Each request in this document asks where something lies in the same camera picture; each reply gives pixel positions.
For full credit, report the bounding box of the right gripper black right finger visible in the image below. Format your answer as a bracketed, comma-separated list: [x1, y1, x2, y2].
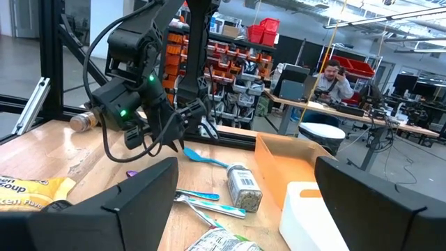
[315, 156, 446, 251]

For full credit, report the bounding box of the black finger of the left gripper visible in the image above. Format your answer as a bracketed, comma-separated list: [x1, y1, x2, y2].
[167, 114, 185, 153]
[149, 111, 171, 144]

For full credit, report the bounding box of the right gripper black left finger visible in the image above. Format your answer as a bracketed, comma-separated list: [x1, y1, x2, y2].
[0, 156, 179, 251]

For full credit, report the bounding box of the iridescent teal-handled spoon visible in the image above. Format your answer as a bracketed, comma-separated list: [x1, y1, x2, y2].
[175, 188, 222, 202]

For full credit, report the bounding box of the teal-patterned handle metal spoon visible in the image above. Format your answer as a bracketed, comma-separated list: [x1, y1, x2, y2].
[187, 197, 247, 220]

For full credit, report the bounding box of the white-lid spice jar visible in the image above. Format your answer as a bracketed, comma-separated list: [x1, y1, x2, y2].
[225, 162, 263, 214]

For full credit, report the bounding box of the green-edged ramen noodle packet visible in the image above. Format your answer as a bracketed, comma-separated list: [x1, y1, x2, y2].
[185, 226, 265, 251]

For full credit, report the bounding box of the white plastic bin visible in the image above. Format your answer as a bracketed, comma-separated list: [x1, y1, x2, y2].
[277, 181, 352, 251]

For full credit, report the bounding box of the yellow ramen noodle packet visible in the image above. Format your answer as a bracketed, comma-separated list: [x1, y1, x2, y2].
[0, 174, 77, 213]

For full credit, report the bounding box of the parts shelving with bins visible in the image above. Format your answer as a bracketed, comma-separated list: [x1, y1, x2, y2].
[160, 15, 278, 140]

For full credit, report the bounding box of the orange rectangular tray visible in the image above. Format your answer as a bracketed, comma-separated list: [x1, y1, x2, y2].
[253, 132, 338, 211]

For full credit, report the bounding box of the white trash can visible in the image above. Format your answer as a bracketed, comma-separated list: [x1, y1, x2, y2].
[298, 121, 346, 157]

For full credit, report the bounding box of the white printed box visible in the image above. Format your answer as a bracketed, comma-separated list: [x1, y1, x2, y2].
[208, 12, 245, 40]

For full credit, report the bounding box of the grey equipment box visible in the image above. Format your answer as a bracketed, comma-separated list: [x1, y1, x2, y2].
[270, 62, 312, 102]

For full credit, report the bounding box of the red storage bin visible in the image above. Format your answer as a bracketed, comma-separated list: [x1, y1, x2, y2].
[259, 17, 282, 48]
[247, 24, 266, 45]

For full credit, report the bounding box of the long wooden desk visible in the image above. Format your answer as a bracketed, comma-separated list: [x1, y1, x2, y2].
[263, 88, 440, 172]

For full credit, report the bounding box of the black computer monitor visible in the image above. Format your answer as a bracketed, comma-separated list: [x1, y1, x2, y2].
[392, 73, 420, 96]
[410, 82, 438, 101]

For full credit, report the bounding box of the person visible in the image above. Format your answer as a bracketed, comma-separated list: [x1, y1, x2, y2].
[313, 59, 355, 105]

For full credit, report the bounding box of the wide red bin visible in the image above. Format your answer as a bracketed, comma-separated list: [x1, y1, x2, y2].
[330, 54, 376, 79]

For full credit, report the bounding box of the ceiling strip light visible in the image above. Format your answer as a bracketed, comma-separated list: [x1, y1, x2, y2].
[323, 6, 446, 31]

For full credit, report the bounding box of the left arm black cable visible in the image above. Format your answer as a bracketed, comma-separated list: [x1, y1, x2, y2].
[82, 0, 182, 165]

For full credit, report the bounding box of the silver aluminium bracket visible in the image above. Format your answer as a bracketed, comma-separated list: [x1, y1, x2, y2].
[11, 76, 52, 136]

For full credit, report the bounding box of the black aluminium table frame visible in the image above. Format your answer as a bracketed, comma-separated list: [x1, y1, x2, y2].
[0, 0, 261, 151]

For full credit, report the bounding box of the yellow hanging cable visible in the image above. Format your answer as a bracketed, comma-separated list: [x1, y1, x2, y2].
[295, 0, 349, 137]

